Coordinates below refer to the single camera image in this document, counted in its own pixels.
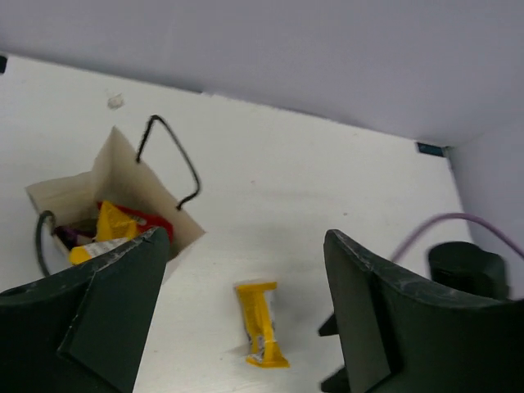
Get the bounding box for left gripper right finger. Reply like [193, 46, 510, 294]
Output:
[318, 229, 523, 392]

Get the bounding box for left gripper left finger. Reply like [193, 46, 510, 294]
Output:
[1, 228, 169, 392]

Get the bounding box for red candy packet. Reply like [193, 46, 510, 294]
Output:
[95, 201, 174, 242]

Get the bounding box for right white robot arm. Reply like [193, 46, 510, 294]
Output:
[427, 242, 509, 300]

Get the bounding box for white coffee paper bag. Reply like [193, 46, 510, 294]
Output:
[25, 115, 205, 282]

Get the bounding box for yellow snack bar wrapper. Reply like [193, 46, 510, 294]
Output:
[235, 281, 290, 368]

